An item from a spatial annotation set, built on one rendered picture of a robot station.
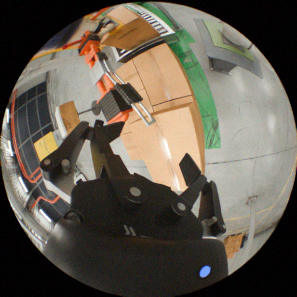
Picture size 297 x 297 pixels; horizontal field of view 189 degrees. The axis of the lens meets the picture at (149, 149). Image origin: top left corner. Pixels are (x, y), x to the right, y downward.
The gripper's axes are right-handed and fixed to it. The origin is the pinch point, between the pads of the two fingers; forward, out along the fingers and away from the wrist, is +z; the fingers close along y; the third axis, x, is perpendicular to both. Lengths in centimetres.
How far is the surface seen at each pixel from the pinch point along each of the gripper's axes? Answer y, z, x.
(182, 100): 12, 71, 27
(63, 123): -148, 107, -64
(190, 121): 14.1, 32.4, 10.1
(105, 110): -15.3, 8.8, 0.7
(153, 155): 8, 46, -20
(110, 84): -16.7, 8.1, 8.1
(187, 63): 2, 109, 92
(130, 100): -8.4, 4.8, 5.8
